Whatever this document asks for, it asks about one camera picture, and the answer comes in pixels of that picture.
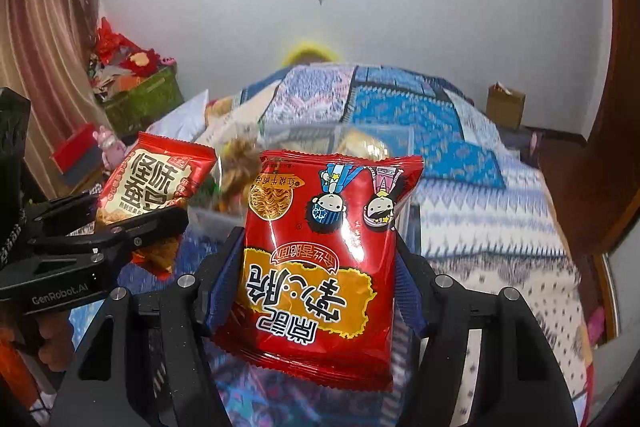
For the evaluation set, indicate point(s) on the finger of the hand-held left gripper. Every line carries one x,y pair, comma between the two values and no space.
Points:
150,227
60,209

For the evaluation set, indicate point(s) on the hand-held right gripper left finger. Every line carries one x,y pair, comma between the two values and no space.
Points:
225,277

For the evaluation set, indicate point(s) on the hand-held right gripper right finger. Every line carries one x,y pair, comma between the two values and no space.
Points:
407,287

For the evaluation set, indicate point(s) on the red orange bean snack packet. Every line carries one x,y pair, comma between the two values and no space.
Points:
150,177

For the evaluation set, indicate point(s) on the red noodle snack packet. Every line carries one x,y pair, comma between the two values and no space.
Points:
320,287

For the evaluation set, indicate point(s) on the clear plastic storage box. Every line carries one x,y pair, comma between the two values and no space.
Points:
300,139

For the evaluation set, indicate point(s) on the clear packet brown twisted snacks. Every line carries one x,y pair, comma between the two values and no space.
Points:
240,172

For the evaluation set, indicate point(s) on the person's left hand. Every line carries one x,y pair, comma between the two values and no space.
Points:
52,337

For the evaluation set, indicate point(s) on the red gift box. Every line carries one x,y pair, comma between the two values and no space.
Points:
75,154

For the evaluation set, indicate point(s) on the pink plush toy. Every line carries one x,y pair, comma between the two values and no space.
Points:
112,147

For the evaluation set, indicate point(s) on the orange clothing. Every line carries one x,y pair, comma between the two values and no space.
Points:
15,372

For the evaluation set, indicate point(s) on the blue patterned blanket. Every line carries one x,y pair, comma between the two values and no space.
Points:
500,232

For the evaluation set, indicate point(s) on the green storage box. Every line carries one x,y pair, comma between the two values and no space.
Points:
145,102

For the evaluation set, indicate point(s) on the printed cushion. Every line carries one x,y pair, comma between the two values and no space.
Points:
222,114

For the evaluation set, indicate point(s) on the red plush toy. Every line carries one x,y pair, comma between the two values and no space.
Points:
125,52

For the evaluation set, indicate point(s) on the striped pink curtain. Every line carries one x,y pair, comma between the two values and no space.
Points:
45,32

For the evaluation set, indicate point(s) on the cardboard box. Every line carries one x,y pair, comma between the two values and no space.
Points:
506,107

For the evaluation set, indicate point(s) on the yellow plush object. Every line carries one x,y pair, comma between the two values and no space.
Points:
310,52

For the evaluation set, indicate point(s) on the brown wooden door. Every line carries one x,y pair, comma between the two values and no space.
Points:
615,107

